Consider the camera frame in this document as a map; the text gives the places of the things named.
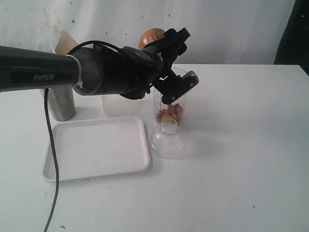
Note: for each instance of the translucent plastic container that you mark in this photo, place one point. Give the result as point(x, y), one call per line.
point(116, 106)

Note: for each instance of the white rectangular tray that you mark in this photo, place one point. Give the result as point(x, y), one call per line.
point(100, 147)

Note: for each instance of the clear shaker lid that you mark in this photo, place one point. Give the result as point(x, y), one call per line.
point(168, 139)

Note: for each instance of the stainless steel cup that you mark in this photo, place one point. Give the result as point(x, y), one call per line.
point(61, 103)

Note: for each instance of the white cable tie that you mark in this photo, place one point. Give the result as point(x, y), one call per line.
point(79, 83)

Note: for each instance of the brown wooden cup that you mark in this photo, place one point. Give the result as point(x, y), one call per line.
point(150, 36)

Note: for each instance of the clear graduated shaker body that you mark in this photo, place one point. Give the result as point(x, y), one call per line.
point(179, 96)

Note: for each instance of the dark object at right edge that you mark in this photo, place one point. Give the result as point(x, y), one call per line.
point(294, 45)

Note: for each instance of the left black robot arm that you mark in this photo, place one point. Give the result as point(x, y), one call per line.
point(99, 68)

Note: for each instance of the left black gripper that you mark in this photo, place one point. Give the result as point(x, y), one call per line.
point(144, 66)

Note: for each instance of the brown food pieces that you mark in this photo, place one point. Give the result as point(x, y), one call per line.
point(174, 111)

